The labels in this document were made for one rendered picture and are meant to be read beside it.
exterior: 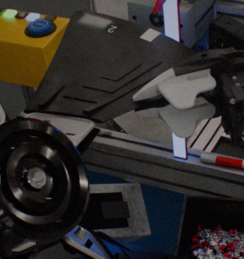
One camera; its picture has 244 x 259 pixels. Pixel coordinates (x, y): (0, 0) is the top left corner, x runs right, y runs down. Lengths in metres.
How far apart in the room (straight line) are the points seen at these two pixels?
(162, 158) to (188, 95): 0.45
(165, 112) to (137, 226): 0.18
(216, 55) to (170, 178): 0.49
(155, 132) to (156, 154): 1.42
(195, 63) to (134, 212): 0.24
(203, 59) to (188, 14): 0.58
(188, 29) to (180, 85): 0.60
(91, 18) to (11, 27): 0.29
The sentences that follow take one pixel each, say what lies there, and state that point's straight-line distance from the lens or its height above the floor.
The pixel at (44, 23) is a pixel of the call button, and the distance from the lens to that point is 1.14.
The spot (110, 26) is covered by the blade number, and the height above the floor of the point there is 1.18.
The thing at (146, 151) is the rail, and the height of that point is 0.86.
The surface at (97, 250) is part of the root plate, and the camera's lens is 0.70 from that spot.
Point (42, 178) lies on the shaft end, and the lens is 0.61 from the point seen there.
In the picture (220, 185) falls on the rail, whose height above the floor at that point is 0.82.
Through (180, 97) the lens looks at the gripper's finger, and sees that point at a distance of 0.72.
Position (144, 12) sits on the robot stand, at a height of 0.97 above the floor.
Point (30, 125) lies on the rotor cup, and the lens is 0.63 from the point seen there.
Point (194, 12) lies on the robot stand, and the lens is 1.34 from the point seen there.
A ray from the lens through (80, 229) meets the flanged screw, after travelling 0.70.
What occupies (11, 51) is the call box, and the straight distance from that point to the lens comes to 1.14.
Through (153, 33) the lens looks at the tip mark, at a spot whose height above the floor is 1.17.
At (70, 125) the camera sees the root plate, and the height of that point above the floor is 1.19.
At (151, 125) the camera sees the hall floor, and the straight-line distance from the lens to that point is 2.62.
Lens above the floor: 1.63
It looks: 39 degrees down
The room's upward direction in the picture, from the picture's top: 8 degrees counter-clockwise
